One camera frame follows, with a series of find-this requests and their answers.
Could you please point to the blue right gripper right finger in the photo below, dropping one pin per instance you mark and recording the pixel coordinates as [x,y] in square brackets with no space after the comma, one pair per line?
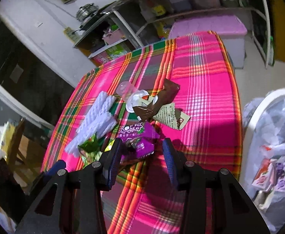
[175,162]

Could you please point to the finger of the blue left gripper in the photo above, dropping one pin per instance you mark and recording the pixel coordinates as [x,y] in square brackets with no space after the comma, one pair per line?
[60,164]

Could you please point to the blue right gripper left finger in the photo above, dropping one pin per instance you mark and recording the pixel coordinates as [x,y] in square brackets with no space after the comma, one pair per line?
[111,164]

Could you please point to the purple snack wrapper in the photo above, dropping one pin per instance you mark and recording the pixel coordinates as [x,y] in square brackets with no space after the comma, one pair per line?
[139,140]

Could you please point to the green snack bag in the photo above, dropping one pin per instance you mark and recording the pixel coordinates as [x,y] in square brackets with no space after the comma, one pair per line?
[92,149]

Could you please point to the clear plastic cup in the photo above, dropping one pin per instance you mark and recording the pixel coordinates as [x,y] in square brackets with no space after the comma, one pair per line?
[125,89]

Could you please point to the red white drink carton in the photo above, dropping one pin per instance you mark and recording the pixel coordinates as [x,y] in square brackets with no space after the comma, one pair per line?
[265,177]

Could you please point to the purple white milk carton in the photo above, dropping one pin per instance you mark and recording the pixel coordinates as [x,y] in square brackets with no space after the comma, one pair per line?
[279,173]

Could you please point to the white round trash bin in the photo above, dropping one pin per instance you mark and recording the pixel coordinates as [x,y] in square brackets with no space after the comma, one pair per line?
[251,114]

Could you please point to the white trash bag liner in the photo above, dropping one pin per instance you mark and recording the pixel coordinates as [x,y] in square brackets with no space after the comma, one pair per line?
[268,142]

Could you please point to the newsprint paper cone wrapper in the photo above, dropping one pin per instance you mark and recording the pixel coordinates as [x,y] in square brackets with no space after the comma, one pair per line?
[171,117]

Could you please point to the white foam fruit net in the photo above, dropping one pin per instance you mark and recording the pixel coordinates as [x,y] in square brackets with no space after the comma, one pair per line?
[98,121]

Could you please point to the pink plaid tablecloth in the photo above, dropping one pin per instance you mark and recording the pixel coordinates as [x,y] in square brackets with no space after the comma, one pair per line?
[203,120]

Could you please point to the brown chocolate wrapper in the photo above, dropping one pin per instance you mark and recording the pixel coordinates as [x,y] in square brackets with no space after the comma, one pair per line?
[147,107]

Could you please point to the pink plastic basket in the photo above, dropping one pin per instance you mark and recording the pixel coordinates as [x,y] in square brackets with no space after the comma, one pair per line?
[111,37]

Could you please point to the white power strip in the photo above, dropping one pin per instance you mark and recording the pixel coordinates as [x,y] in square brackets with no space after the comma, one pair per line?
[71,34]

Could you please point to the white metal shelf unit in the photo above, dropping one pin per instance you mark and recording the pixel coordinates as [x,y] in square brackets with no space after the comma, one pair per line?
[231,19]

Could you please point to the green glass bottle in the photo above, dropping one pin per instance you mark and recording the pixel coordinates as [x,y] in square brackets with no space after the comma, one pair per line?
[271,52]

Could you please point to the grey blue plastic container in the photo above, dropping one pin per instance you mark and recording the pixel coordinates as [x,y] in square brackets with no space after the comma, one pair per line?
[181,5]

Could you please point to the steel cooking pot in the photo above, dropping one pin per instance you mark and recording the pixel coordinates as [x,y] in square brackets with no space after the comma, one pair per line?
[86,11]

